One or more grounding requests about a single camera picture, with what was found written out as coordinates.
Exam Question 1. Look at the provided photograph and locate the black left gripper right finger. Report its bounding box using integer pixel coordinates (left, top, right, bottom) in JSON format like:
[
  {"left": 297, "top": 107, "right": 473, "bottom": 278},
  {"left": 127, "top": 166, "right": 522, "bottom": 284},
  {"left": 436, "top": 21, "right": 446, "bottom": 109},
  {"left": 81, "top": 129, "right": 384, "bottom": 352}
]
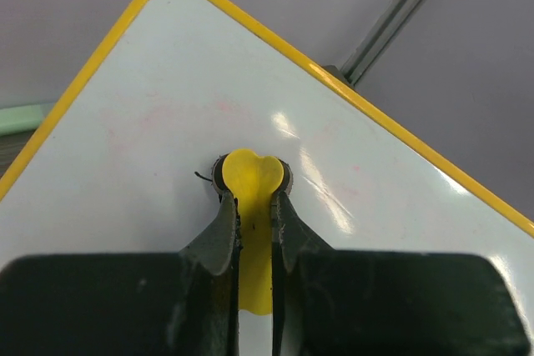
[{"left": 271, "top": 192, "right": 531, "bottom": 355}]

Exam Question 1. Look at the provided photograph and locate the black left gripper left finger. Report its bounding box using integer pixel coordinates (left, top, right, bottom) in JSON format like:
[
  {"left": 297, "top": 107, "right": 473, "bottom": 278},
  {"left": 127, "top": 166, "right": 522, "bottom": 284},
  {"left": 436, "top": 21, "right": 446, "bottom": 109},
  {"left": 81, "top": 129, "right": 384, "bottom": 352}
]
[{"left": 1, "top": 193, "right": 240, "bottom": 355}]

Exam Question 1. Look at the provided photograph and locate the yellow round whiteboard eraser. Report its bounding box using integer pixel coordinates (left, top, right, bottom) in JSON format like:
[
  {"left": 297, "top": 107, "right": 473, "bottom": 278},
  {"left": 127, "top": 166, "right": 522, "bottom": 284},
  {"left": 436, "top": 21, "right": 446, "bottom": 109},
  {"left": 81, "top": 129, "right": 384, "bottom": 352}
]
[{"left": 213, "top": 149, "right": 290, "bottom": 316}]

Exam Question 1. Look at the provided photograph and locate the yellow-framed whiteboard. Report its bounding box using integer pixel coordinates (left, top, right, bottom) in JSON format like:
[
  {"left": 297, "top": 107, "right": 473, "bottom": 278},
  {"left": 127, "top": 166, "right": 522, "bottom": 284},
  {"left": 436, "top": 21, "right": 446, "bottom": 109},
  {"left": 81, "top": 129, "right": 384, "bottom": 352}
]
[{"left": 1, "top": 0, "right": 533, "bottom": 355}]

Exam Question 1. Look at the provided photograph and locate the mint green foam piece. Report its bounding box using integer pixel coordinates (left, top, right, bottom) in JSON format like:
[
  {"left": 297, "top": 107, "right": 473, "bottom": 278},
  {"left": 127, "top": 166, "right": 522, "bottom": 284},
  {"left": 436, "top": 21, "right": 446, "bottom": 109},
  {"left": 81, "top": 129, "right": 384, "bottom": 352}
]
[{"left": 0, "top": 103, "right": 54, "bottom": 136}]

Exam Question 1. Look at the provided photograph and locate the aluminium frame post right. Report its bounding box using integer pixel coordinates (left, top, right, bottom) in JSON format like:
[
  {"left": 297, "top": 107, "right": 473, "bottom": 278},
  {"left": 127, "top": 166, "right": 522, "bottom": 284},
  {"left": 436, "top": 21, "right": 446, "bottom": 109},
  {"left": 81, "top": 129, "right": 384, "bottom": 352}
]
[{"left": 323, "top": 0, "right": 425, "bottom": 88}]

